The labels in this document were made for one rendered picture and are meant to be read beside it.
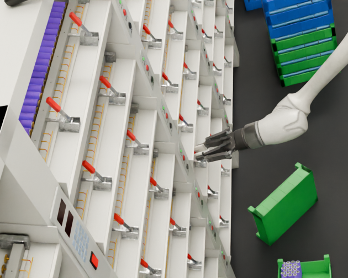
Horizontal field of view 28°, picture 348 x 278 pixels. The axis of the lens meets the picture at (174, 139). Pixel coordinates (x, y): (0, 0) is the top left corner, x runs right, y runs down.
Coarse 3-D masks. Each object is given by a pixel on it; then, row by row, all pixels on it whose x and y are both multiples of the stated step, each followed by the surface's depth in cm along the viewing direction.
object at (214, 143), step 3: (228, 135) 244; (219, 138) 247; (222, 138) 245; (225, 138) 244; (228, 138) 244; (207, 141) 249; (210, 141) 248; (213, 141) 247; (216, 141) 247; (219, 141) 246; (222, 141) 246; (204, 144) 249; (207, 144) 249; (210, 144) 248; (213, 144) 248; (216, 144) 248; (219, 144) 247; (207, 147) 250
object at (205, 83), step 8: (200, 80) 281; (208, 80) 280; (200, 88) 281; (208, 88) 282; (200, 96) 278; (208, 96) 279; (208, 104) 275; (200, 120) 269; (208, 120) 270; (200, 128) 267; (208, 128) 267; (200, 136) 264; (200, 168) 253; (200, 176) 251; (200, 184) 248
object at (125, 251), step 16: (144, 112) 194; (128, 128) 189; (144, 128) 190; (128, 144) 186; (144, 144) 184; (128, 160) 181; (144, 160) 183; (128, 176) 178; (144, 176) 179; (128, 192) 176; (144, 192) 176; (128, 208) 172; (144, 208) 172; (128, 224) 169; (144, 224) 173; (112, 240) 166; (128, 240) 166; (112, 256) 163; (128, 256) 163; (128, 272) 160
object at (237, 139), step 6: (234, 132) 241; (240, 132) 240; (234, 138) 240; (240, 138) 239; (234, 144) 241; (240, 144) 239; (246, 144) 240; (228, 150) 243; (234, 150) 242; (240, 150) 242
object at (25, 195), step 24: (0, 120) 108; (0, 144) 105; (24, 144) 113; (24, 168) 112; (48, 168) 121; (0, 192) 111; (24, 192) 111; (48, 192) 119; (0, 216) 117; (24, 216) 116; (48, 216) 118; (72, 264) 126
